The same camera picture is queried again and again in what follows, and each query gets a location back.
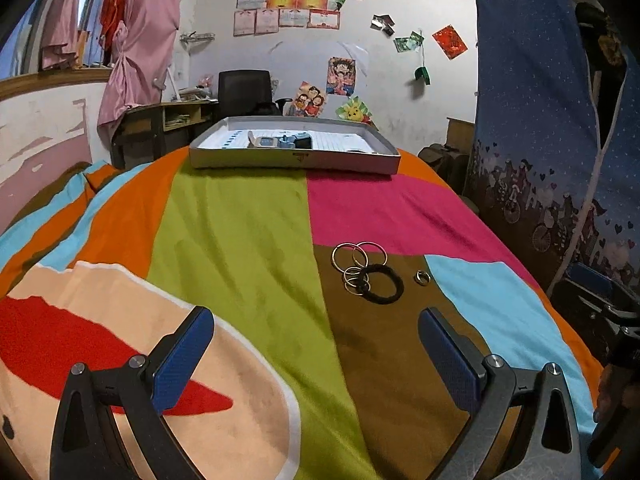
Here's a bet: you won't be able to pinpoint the black office chair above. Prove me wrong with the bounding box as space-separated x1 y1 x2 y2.
217 70 276 118

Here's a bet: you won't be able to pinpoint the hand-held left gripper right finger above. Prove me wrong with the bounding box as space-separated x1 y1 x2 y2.
417 306 583 480

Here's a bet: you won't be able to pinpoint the barred window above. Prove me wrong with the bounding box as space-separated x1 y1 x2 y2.
0 0 126 81

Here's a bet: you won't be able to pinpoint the colourful patchwork blanket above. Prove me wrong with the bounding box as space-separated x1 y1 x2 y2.
0 147 608 480

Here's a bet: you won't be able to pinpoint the dark luggage bags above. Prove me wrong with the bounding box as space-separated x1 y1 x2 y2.
417 144 471 193

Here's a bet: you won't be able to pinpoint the blue smart watch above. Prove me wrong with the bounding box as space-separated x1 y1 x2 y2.
247 130 297 151

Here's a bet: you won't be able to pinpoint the stack of books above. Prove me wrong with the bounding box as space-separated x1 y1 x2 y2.
172 87 218 103

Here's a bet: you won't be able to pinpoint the cartoon family sticker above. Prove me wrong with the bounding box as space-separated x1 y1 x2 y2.
292 80 327 118

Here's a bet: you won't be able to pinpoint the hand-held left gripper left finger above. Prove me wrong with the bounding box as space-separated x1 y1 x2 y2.
49 305 216 480

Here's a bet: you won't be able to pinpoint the black hair tie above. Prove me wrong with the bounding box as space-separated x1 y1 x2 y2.
357 266 405 306

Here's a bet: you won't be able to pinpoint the rows of wall certificates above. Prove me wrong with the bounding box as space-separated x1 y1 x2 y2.
233 0 365 37

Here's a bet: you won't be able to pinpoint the printed paper sheet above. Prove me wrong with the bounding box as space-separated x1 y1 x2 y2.
200 127 381 154

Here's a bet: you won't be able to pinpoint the wooden cabinet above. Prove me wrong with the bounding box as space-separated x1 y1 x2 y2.
446 116 476 153

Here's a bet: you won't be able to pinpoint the wooden desk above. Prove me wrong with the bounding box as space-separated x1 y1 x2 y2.
111 100 221 168

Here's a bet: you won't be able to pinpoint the large pink curtain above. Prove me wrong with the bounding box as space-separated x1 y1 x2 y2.
97 0 182 128

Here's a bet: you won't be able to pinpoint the red hanging cloth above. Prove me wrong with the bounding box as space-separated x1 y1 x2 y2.
99 0 126 51

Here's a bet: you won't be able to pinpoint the green wall photos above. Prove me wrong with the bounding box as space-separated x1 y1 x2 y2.
393 31 425 53

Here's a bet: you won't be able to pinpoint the cartoon fighter poster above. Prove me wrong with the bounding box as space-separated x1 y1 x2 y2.
326 56 357 96

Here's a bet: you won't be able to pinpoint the wooden window sill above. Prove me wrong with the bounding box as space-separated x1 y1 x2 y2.
0 66 116 101

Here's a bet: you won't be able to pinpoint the grey cardboard tray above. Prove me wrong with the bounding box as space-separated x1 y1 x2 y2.
189 116 402 176

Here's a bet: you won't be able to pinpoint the red paper square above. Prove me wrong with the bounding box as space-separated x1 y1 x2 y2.
432 25 469 61

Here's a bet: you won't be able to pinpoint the dark hanging clothes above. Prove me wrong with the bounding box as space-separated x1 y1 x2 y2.
575 2 626 111

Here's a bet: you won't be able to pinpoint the person's right hand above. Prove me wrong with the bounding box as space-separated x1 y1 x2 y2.
593 360 622 427

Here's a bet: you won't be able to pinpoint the blue printed curtain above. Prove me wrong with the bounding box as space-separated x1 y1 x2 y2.
472 0 640 301

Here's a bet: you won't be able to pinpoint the small pink curtain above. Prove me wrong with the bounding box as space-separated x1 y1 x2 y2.
40 0 86 71

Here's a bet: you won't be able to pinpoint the yellow bear sticker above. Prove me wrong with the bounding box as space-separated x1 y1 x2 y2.
334 96 375 126

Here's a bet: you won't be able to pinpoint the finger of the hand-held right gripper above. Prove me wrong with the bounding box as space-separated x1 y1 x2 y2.
547 282 628 335
569 261 632 302

